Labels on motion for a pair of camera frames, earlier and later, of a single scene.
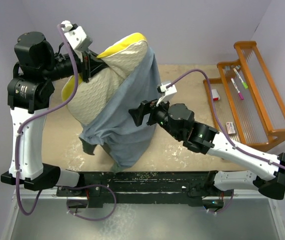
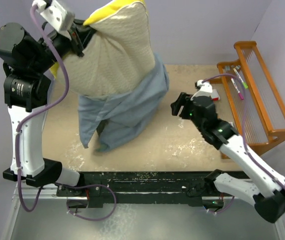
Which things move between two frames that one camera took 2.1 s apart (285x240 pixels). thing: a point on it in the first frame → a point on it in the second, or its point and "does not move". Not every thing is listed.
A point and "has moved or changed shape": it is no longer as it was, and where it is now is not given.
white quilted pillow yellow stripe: x=92 y=95 has moved or changed shape
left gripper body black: x=87 y=67 → x=77 y=40
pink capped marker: x=240 y=94 does not move
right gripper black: x=145 y=111 → x=182 y=104
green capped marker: x=244 y=84 does not move
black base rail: x=106 y=189 does not move
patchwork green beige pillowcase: x=125 y=144 has moved or changed shape
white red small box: x=215 y=95 does not move
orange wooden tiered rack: x=247 y=109 does not move
